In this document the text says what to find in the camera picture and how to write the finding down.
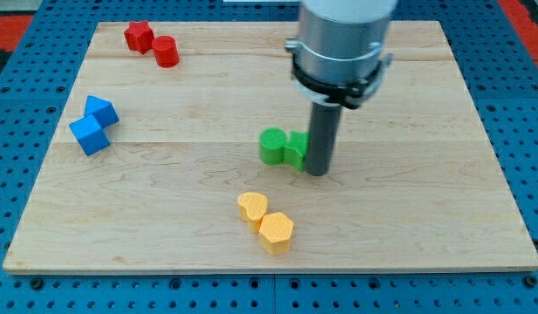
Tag red star block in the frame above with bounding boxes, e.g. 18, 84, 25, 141
124, 21, 154, 54

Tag yellow heart block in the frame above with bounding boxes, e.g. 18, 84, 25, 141
237, 192, 269, 233

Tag green cylinder block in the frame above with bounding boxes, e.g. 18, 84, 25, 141
260, 127, 287, 165

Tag red cylinder block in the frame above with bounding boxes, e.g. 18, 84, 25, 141
152, 36, 180, 68

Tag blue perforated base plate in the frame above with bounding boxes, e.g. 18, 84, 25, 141
0, 0, 538, 313

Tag yellow hexagon block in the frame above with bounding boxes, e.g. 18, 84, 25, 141
259, 212, 294, 256

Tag blue cube block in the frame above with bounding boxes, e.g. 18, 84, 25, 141
69, 115, 110, 155

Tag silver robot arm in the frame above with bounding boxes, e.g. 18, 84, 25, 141
284, 0, 398, 110

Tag light wooden board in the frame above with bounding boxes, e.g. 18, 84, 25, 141
3, 21, 538, 276

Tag green star block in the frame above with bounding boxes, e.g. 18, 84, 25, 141
283, 131, 309, 172

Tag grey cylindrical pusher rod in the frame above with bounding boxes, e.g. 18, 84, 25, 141
304, 103, 342, 176

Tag blue triangular block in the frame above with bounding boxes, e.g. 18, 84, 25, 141
84, 95, 119, 128

